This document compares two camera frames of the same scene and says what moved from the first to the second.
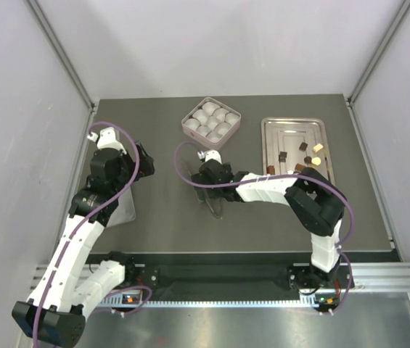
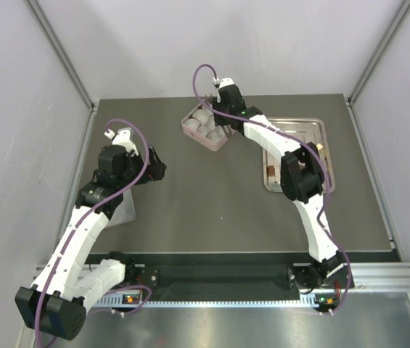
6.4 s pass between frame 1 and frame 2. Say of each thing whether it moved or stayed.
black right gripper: moved
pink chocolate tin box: stayed
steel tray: stayed
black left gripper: moved
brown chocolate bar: stayed
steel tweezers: moved
